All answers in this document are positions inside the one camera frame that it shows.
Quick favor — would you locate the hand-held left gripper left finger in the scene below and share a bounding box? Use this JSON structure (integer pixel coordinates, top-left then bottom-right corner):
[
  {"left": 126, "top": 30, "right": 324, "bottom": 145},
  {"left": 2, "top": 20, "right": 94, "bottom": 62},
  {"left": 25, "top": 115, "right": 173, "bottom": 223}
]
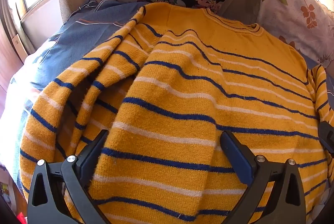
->
[{"left": 27, "top": 129, "right": 111, "bottom": 224}]

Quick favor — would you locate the yellow striped knit sweater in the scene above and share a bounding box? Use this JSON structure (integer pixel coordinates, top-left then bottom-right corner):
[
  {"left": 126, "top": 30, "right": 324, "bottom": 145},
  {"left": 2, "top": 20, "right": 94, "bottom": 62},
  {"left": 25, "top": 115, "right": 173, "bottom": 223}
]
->
[{"left": 19, "top": 2, "right": 334, "bottom": 224}]

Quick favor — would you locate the blue checked bed sheet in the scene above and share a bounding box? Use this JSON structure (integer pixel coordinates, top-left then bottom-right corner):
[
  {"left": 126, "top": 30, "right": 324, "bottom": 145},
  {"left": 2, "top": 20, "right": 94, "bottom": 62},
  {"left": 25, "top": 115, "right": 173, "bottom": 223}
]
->
[{"left": 0, "top": 0, "right": 334, "bottom": 204}]

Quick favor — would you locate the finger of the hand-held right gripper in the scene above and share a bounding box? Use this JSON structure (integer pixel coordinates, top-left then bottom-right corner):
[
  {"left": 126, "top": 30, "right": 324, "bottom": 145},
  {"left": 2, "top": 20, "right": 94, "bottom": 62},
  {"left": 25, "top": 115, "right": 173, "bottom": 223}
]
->
[{"left": 318, "top": 121, "right": 334, "bottom": 155}]

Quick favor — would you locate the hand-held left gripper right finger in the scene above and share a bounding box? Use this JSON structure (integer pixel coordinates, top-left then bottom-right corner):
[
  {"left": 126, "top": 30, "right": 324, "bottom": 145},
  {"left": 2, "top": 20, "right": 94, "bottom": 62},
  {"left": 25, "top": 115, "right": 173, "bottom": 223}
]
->
[{"left": 220, "top": 131, "right": 307, "bottom": 224}]

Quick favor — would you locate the leaf print pillow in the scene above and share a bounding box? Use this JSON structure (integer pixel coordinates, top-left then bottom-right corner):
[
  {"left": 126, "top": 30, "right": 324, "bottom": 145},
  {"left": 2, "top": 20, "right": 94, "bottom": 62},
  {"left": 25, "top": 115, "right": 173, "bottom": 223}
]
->
[{"left": 257, "top": 0, "right": 334, "bottom": 65}]

